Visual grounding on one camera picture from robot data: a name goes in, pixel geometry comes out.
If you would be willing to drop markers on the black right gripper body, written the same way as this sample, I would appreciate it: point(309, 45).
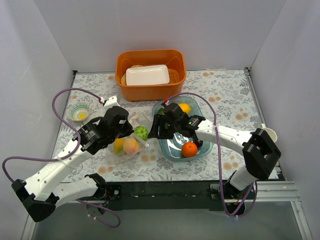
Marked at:
point(159, 126)

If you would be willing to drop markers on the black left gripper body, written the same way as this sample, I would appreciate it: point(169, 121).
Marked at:
point(124, 126)

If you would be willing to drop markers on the green custard apple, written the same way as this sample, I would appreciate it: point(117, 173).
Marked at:
point(142, 132)

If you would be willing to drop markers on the clear zip top bag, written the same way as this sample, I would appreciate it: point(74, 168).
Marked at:
point(136, 120)

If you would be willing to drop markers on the yellow peach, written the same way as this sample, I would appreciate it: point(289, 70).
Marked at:
point(131, 146)

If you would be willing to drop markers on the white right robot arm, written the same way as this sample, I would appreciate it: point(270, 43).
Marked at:
point(258, 148)

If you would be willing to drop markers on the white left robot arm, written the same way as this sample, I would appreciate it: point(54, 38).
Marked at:
point(43, 192)

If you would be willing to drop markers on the green lime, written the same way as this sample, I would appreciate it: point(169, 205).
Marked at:
point(161, 111)

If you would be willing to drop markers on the yellow lemon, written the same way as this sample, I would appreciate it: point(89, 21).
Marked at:
point(185, 107)

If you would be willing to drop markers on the clear blue plastic tray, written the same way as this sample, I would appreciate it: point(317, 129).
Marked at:
point(172, 148)

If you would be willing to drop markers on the small patterned bowl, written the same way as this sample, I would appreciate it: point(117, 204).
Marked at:
point(79, 112)

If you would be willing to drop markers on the orange tangerine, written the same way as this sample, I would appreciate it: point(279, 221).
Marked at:
point(189, 150)

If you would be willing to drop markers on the white rectangular dish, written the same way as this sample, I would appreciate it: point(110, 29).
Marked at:
point(139, 75)

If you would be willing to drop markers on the yellow plate in basket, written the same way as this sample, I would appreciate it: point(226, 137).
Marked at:
point(123, 78)

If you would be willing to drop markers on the orange plastic basket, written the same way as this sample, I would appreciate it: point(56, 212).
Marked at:
point(172, 58)

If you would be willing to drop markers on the white plastic cup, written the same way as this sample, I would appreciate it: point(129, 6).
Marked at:
point(272, 134)

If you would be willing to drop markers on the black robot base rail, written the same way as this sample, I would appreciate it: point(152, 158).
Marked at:
point(162, 195)

